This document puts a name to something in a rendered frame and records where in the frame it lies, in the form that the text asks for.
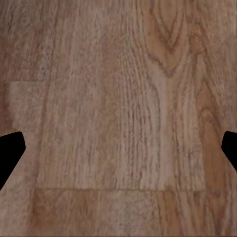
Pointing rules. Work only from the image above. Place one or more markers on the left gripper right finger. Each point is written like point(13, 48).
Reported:
point(229, 147)

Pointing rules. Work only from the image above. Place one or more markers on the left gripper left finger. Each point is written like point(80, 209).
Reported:
point(12, 147)

